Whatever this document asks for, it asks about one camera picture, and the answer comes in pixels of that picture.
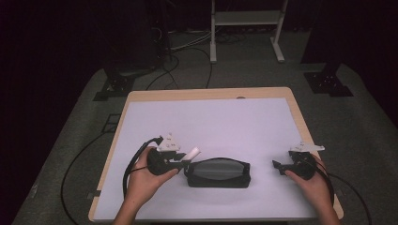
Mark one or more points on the dark equipment rack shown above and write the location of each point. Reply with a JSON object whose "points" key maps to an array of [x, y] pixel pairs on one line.
{"points": [[137, 31]]}

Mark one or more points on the person's right hand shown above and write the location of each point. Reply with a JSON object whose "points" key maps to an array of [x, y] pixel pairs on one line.
{"points": [[314, 190]]}

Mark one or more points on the black stand base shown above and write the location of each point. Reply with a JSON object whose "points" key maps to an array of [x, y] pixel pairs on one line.
{"points": [[327, 82], [117, 86]]}

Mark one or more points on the white table mat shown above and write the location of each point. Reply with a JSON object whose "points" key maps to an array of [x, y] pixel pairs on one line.
{"points": [[219, 125]]}

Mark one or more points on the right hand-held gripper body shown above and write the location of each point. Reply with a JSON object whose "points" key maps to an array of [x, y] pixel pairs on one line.
{"points": [[303, 168]]}

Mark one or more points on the white stick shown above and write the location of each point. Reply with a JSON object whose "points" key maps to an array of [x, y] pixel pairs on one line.
{"points": [[193, 153]]}

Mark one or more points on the black square floor frame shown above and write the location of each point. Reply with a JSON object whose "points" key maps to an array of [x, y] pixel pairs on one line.
{"points": [[110, 123]]}

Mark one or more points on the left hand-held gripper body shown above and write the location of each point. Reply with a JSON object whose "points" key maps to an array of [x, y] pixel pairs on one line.
{"points": [[159, 162]]}

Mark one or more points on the person's left hand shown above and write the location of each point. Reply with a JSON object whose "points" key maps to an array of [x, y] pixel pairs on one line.
{"points": [[144, 184]]}

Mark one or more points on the white metal stand frame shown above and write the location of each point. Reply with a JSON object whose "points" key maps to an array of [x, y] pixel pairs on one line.
{"points": [[247, 17]]}

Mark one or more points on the black pencil case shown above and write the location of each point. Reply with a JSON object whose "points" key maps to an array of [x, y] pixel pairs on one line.
{"points": [[217, 173]]}

